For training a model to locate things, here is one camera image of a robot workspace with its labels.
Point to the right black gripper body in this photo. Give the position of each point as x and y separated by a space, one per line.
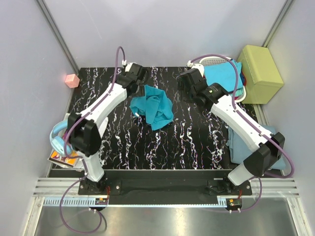
187 94

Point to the teal t shirt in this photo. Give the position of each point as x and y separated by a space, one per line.
155 106

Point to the stack of papers and books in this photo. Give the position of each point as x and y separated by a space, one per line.
66 162

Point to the light blue shirt in basket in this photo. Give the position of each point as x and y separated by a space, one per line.
222 74

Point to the green storage box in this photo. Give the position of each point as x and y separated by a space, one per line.
263 79

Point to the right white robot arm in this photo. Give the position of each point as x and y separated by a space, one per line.
266 148

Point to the light blue headphones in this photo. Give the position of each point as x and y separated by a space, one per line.
57 142

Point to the folded grey-blue t shirt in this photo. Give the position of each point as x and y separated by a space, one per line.
239 151

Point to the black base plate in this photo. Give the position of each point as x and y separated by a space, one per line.
212 182

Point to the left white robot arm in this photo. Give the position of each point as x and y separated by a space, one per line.
86 129

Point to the pink cube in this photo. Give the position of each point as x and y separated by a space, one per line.
72 81

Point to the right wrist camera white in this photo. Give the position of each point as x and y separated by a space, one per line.
198 66

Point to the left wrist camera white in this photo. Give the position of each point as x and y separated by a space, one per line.
126 65

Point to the red shirt in basket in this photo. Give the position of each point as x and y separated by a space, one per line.
241 92

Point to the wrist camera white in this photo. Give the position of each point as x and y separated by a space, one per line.
198 66
126 65

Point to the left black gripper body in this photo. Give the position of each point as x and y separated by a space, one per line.
137 82

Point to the white perforated laundry basket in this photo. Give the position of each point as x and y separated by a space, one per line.
217 60

